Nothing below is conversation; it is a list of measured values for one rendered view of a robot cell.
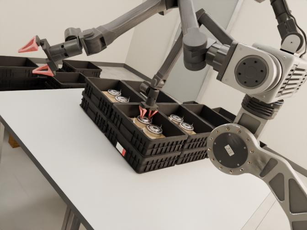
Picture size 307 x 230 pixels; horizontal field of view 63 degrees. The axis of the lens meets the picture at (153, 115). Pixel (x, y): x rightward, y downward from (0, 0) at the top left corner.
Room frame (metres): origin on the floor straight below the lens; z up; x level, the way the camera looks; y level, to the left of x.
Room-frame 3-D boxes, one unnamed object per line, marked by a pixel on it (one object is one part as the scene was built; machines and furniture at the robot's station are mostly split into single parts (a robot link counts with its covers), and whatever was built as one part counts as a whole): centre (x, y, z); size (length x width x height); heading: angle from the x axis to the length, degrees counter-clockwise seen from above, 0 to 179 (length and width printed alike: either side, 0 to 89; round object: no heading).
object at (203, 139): (1.57, -0.20, 0.87); 0.40 x 0.30 x 0.11; 46
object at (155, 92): (1.49, 0.05, 1.05); 0.07 x 0.06 x 0.07; 56
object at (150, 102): (1.49, 0.05, 0.98); 0.10 x 0.07 x 0.07; 131
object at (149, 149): (1.35, 0.01, 0.87); 0.40 x 0.30 x 0.11; 46
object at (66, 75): (2.42, 0.92, 0.37); 0.40 x 0.30 x 0.45; 146
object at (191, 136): (1.57, -0.20, 0.92); 0.40 x 0.30 x 0.02; 46
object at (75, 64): (2.97, 1.03, 0.37); 0.40 x 0.30 x 0.45; 146
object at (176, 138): (1.35, 0.01, 0.92); 0.40 x 0.30 x 0.02; 46
